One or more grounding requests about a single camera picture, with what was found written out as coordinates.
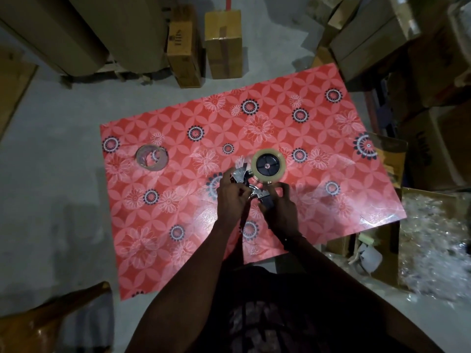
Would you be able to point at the person's right hand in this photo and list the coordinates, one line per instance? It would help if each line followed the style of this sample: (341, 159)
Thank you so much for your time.
(281, 216)

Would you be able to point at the person's left hand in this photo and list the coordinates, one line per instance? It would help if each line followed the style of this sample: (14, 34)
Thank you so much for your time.
(230, 200)

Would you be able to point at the person's right thumb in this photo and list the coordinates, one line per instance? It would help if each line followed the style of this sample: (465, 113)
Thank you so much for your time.
(265, 208)

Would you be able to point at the person's left thumb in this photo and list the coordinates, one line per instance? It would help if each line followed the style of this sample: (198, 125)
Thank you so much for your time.
(245, 194)

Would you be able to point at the metal tape dispenser gun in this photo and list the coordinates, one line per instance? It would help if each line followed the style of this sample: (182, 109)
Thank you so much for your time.
(257, 191)

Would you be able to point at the person's right forearm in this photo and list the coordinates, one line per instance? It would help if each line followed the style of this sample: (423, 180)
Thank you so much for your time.
(346, 286)

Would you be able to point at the person's left forearm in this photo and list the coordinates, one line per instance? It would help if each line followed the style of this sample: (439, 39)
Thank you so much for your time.
(191, 279)

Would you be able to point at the clear tape roll black core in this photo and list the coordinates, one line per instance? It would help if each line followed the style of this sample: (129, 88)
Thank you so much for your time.
(268, 166)

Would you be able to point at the red floral table cover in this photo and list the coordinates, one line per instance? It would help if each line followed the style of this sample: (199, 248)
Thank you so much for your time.
(176, 117)

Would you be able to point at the black printed shirt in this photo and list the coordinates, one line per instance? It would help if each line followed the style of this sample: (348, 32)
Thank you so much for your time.
(294, 312)

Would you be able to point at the loose clear tape roll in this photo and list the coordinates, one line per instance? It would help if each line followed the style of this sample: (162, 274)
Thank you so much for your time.
(141, 159)

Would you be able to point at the open box with paper scraps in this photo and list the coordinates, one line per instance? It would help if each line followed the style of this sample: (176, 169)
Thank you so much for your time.
(368, 257)

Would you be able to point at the small open yellow box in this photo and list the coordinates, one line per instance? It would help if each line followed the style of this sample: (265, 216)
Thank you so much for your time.
(392, 161)

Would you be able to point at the taped brown cardboard box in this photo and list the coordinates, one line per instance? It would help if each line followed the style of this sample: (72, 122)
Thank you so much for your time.
(223, 44)

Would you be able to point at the narrow printed cardboard box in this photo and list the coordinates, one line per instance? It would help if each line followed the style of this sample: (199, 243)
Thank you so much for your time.
(184, 51)

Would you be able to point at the open box of plastic wrap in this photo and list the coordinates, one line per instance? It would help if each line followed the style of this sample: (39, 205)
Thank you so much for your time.
(434, 242)

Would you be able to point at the large printed cardboard box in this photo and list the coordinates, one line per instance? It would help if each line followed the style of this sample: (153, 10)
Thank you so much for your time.
(438, 150)

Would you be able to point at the large cardboard roll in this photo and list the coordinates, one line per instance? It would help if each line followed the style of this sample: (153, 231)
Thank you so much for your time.
(48, 29)
(136, 29)

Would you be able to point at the long pale cardboard box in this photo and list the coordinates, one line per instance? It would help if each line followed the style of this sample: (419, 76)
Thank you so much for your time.
(371, 36)

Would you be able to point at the dark stacked cardboard box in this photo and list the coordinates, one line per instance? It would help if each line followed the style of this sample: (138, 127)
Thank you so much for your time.
(438, 58)

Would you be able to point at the orange plastic chair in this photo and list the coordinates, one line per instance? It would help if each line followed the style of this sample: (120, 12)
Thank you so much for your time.
(55, 323)

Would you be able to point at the flat cardboard sheet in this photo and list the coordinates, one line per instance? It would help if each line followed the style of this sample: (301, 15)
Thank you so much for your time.
(13, 88)

